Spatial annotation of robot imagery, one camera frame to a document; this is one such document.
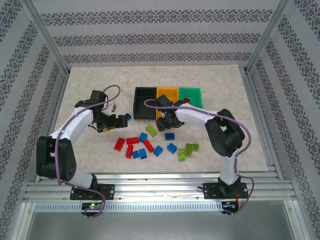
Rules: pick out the small circuit board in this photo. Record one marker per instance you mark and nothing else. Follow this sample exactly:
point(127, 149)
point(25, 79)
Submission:
point(228, 205)

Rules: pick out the aluminium frame post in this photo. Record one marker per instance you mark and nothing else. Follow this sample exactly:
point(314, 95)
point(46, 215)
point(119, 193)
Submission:
point(267, 37)
point(48, 40)

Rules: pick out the circuit board with green light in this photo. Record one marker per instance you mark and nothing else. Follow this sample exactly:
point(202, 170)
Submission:
point(93, 206)

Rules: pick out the blue lego brick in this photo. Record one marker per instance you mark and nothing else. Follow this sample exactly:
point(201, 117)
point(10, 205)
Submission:
point(171, 148)
point(143, 137)
point(135, 154)
point(128, 116)
point(158, 151)
point(142, 153)
point(169, 136)

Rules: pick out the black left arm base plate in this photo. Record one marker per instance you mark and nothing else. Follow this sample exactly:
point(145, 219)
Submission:
point(107, 191)

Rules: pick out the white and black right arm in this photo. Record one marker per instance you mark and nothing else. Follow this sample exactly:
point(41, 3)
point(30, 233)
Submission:
point(190, 116)

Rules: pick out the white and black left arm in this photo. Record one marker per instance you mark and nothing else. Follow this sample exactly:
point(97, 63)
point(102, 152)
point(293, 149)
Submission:
point(75, 122)

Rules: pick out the long lime green lego brick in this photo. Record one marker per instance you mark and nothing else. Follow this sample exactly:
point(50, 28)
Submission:
point(151, 130)

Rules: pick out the black plastic bin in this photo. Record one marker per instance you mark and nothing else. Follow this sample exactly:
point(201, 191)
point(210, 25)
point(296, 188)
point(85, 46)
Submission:
point(137, 100)

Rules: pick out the aluminium mounting rail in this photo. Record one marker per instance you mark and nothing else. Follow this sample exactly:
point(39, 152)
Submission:
point(160, 187)

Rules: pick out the yellow plastic bin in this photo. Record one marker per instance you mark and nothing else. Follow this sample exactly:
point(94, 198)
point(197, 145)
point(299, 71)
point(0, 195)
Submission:
point(170, 92)

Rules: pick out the aluminium side rail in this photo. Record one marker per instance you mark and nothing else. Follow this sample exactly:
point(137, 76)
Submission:
point(63, 86)
point(261, 120)

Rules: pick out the perforated metal strip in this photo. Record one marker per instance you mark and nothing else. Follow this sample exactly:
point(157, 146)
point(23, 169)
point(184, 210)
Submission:
point(150, 207)

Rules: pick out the long red lego brick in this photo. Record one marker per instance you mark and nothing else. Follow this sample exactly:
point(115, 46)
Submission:
point(119, 144)
point(132, 140)
point(129, 151)
point(148, 146)

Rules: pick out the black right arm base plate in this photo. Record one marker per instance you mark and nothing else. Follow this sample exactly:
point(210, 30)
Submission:
point(211, 191)

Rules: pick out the green plastic bin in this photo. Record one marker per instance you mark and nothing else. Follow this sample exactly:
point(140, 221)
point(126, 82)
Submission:
point(193, 96)

